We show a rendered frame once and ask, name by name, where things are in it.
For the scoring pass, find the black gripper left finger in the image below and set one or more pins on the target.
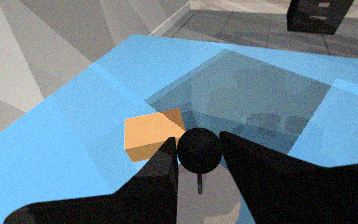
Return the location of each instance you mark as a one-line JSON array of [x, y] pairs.
[[149, 197]]

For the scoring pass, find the orange rectangular block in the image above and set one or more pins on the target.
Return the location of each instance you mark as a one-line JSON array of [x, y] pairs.
[[144, 135]]

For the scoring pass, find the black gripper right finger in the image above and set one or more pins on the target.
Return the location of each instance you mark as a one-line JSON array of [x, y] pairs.
[[280, 189]]

